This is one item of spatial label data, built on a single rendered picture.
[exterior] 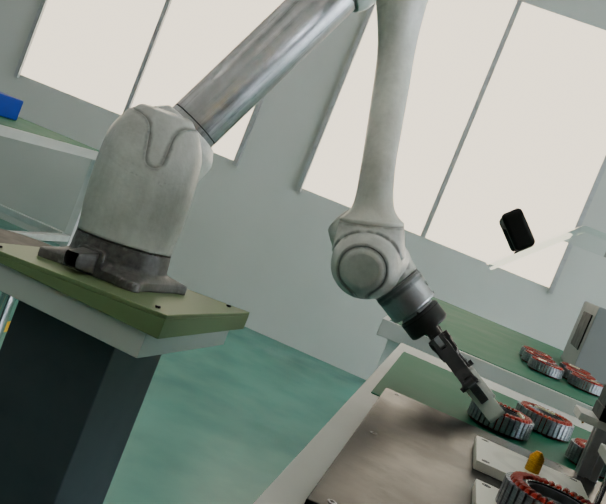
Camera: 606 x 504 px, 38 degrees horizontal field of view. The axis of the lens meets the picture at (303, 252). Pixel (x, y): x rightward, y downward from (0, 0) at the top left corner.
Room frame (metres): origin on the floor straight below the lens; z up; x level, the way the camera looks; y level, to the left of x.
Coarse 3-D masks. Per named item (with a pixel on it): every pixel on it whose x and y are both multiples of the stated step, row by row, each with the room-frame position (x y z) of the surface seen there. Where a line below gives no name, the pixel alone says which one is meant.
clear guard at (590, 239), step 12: (576, 228) 0.69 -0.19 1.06; (588, 228) 0.68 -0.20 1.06; (552, 240) 0.69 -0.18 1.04; (564, 240) 0.90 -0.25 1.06; (576, 240) 0.83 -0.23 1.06; (588, 240) 0.76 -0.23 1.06; (600, 240) 0.71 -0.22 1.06; (516, 252) 0.73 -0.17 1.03; (528, 252) 0.69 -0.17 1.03; (600, 252) 0.86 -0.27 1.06; (492, 264) 0.69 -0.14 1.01; (504, 264) 0.69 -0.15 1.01
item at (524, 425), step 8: (472, 400) 1.49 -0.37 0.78; (472, 408) 1.48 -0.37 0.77; (504, 408) 1.52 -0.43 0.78; (512, 408) 1.52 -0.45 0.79; (472, 416) 1.47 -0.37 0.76; (480, 416) 1.46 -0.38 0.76; (504, 416) 1.44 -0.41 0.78; (512, 416) 1.44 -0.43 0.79; (520, 416) 1.49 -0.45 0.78; (480, 424) 1.46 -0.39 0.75; (488, 424) 1.45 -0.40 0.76; (496, 424) 1.44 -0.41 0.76; (504, 424) 1.43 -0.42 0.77; (512, 424) 1.43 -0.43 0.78; (520, 424) 1.44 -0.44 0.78; (528, 424) 1.45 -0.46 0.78; (504, 432) 1.44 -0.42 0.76; (512, 432) 1.44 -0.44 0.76; (520, 432) 1.44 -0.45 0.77; (528, 432) 1.46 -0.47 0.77; (520, 440) 1.46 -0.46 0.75
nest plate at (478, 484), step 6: (480, 480) 0.96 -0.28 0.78; (474, 486) 0.94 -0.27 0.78; (480, 486) 0.93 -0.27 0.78; (486, 486) 0.94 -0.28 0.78; (492, 486) 0.95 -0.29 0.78; (474, 492) 0.91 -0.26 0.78; (480, 492) 0.91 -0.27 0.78; (486, 492) 0.92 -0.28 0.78; (492, 492) 0.93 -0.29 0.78; (474, 498) 0.89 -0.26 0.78; (480, 498) 0.88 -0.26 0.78; (486, 498) 0.89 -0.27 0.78; (492, 498) 0.90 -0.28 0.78
